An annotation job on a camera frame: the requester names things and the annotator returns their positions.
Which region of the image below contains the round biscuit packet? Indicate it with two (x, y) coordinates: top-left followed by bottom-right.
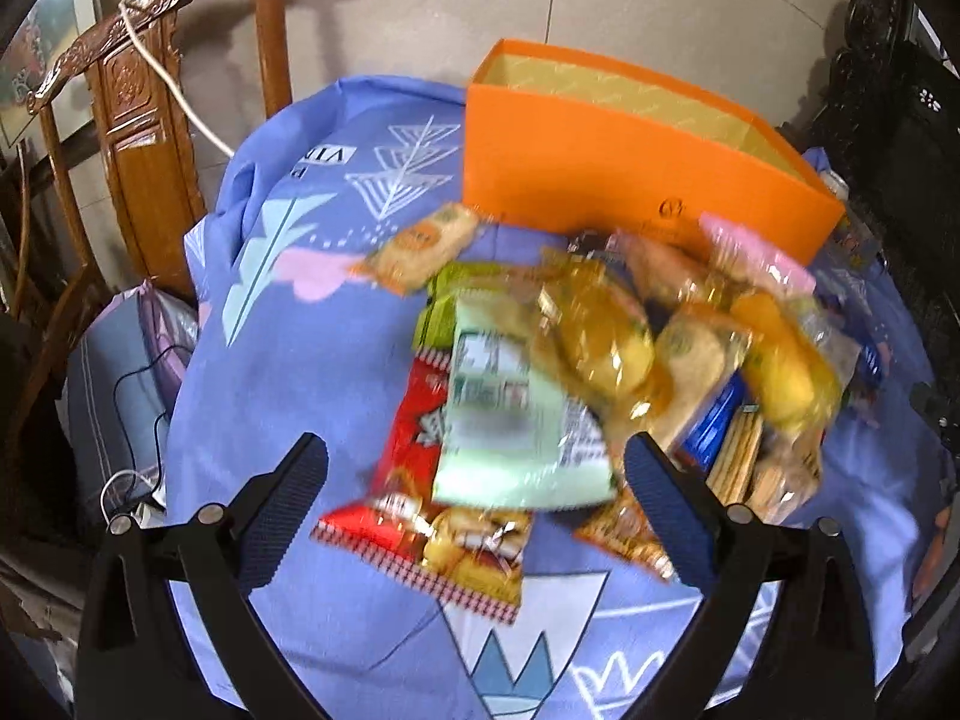
(652, 307), (755, 443)

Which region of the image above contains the framed wall picture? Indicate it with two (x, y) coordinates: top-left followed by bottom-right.
(0, 0), (80, 151)

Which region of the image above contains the thin white cable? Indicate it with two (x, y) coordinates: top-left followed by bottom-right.
(101, 469), (162, 518)

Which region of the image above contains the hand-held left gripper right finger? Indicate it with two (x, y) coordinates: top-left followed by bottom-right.
(622, 431), (878, 720)

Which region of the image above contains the thin black cable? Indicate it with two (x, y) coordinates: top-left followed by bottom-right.
(112, 345), (188, 488)

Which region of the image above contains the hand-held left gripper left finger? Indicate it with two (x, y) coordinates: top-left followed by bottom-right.
(75, 431), (331, 720)

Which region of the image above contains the clear square cracker packet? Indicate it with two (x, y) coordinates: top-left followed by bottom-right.
(709, 405), (766, 503)

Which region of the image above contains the dark carved wooden furniture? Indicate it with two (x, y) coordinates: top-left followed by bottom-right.
(780, 0), (960, 466)

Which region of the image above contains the thick white cable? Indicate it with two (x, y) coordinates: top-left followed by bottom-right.
(116, 0), (237, 158)

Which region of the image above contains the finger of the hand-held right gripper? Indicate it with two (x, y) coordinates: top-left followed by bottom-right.
(910, 382), (960, 458)

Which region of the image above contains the grey blue cushion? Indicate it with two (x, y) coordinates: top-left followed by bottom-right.
(64, 281), (200, 511)

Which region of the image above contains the pale green snack packet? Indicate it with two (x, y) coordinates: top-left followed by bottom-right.
(431, 292), (620, 507)

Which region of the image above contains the blue cracker packet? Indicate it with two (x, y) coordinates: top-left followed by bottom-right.
(679, 375), (743, 470)

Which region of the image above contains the blue printed tablecloth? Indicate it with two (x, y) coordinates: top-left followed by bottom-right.
(169, 75), (938, 720)

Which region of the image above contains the yellow cake packet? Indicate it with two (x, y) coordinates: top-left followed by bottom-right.
(731, 289), (863, 451)

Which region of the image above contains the orange biscuit packet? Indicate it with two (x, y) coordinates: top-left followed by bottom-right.
(349, 202), (481, 295)

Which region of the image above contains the orange cardboard box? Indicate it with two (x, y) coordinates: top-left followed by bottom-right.
(461, 39), (847, 265)

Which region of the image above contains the clear bag of yellow pastries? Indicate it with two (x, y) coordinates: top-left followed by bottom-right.
(529, 247), (676, 436)

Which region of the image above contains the clear round cookie packet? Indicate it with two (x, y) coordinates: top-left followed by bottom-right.
(750, 427), (826, 522)

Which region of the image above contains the carved wooden chair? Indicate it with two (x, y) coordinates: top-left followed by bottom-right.
(26, 0), (331, 308)

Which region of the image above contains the orange patterned snack packet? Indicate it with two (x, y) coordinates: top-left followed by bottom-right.
(574, 499), (676, 582)

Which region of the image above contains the red snack packet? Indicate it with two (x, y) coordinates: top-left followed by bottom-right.
(311, 349), (533, 625)

